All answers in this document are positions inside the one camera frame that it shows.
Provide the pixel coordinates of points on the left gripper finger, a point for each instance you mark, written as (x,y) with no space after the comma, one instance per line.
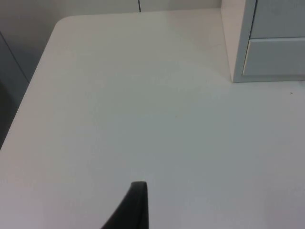
(135,210)

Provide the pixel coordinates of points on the grey chest of drawers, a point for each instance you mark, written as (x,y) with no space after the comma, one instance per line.
(267,40)

